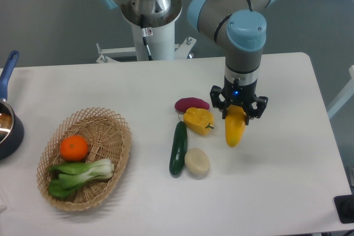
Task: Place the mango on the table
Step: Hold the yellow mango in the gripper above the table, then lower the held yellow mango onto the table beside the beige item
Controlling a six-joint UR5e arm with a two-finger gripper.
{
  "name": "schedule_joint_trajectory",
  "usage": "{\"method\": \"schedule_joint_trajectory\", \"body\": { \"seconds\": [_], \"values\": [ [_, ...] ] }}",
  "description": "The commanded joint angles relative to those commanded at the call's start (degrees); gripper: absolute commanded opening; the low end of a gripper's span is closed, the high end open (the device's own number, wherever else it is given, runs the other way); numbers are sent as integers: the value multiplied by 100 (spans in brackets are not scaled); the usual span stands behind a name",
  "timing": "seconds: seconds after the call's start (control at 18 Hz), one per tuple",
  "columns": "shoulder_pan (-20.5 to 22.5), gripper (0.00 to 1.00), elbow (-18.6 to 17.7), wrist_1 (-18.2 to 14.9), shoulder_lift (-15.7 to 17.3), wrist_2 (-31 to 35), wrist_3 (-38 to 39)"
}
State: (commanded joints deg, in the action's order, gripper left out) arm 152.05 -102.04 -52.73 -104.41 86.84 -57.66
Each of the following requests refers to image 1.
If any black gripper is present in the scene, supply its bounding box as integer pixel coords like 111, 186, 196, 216
210, 78, 268, 125

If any yellow mango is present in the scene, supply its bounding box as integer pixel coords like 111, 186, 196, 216
225, 105, 247, 148

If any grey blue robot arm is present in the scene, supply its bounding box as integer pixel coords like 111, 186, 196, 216
101, 0, 276, 120

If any yellow bell pepper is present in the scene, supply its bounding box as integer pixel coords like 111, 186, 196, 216
183, 107, 214, 136

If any purple sweet potato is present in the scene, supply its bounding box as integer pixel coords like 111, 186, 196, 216
174, 97, 210, 113

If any beige potato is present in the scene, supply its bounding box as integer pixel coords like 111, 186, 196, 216
185, 148, 210, 175

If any green cucumber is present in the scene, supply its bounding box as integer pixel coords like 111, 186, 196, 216
169, 121, 188, 176

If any woven wicker basket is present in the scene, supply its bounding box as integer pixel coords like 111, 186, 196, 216
37, 107, 131, 211

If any black device at edge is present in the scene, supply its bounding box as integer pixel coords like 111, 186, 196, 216
334, 195, 353, 224

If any orange tangerine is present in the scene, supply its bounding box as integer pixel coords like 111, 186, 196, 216
60, 135, 89, 162

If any green bok choy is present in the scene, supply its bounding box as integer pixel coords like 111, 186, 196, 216
48, 159, 114, 199

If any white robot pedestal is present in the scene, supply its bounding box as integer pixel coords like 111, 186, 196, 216
96, 0, 196, 63

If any white frame at right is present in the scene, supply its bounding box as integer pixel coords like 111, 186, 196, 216
327, 65, 353, 119

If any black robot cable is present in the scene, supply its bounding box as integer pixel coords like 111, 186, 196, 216
134, 0, 154, 61

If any blue saucepan with handle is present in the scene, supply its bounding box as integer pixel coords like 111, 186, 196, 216
1, 50, 24, 160

